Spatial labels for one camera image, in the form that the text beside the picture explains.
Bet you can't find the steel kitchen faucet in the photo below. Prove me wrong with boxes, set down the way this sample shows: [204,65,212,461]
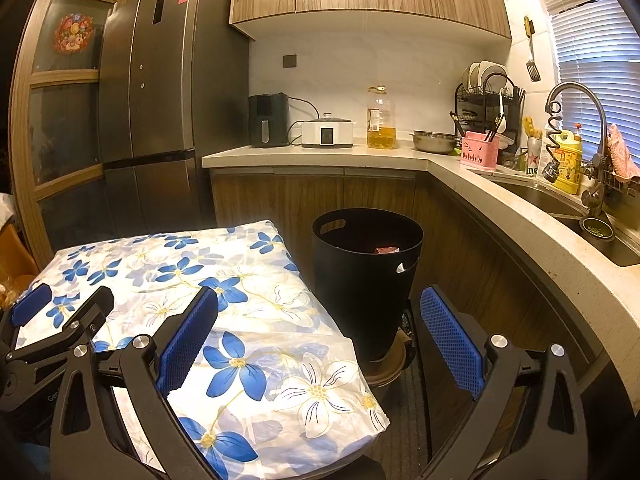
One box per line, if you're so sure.
[545,81,610,218]

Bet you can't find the white bottle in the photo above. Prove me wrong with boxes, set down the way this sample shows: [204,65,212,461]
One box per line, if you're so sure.
[539,121,555,161]

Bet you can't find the steel sink strainer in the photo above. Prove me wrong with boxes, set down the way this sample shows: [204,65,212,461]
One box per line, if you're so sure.
[580,216,616,243]

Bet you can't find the pink dish cloth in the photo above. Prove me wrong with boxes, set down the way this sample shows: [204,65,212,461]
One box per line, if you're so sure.
[606,124,640,183]

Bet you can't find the yellow detergent bottle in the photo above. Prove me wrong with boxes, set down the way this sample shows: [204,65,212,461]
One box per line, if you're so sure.
[550,124,584,196]

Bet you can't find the black wire dish rack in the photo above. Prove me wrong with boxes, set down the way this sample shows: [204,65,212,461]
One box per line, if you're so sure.
[454,72,526,151]

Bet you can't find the cooking oil bottle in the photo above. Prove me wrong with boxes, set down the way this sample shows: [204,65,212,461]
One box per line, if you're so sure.
[366,85,397,150]

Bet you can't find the round brown stand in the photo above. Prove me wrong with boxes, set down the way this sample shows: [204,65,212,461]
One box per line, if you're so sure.
[361,307,417,387]

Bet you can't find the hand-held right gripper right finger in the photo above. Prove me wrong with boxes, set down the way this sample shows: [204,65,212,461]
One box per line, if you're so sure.
[415,285,588,480]

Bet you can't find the black coiled faucet hose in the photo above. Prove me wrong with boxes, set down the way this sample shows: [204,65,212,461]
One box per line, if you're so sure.
[542,101,567,182]

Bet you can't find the hanging metal spatula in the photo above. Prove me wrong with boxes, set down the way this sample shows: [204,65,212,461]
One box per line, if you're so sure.
[523,16,542,82]

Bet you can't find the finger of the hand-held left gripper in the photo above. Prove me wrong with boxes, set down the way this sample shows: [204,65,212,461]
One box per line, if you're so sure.
[4,286,115,367]
[0,283,54,346]

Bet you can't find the grey steel refrigerator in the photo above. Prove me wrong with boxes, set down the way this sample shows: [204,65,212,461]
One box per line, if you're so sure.
[97,0,251,241]

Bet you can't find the white electric cooker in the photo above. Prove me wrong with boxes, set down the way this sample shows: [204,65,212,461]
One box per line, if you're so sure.
[301,113,355,149]

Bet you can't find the steel kitchen sink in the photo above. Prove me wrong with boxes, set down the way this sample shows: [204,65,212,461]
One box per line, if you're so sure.
[482,172,640,268]

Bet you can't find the black trash bin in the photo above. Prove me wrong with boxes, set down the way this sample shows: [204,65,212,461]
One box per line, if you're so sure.
[312,208,425,363]

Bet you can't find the black air fryer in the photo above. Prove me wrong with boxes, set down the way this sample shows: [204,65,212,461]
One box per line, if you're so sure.
[248,92,291,149]

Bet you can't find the pink utensil holder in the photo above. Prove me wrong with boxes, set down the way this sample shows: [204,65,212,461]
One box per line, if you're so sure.
[459,131,499,172]

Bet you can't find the blue floral white tablecloth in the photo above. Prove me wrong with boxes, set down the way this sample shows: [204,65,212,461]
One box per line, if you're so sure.
[12,219,391,480]

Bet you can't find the orange chair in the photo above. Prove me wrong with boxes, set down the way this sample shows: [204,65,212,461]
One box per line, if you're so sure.
[0,224,38,286]

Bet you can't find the window blinds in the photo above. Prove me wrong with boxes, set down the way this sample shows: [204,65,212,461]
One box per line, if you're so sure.
[529,0,640,128]

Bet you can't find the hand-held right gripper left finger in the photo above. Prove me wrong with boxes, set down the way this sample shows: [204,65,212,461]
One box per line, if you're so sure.
[50,285,221,480]

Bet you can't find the red round door sticker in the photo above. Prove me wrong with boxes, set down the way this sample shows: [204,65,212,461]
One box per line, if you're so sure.
[54,12,96,55]

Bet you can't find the steel mixing bowl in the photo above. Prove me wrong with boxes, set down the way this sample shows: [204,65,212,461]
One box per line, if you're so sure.
[411,130,458,154]

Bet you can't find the wooden framed glass door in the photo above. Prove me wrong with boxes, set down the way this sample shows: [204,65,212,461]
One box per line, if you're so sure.
[9,0,146,271]

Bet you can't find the white drink can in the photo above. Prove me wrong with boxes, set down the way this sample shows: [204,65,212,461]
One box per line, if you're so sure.
[526,136,545,181]

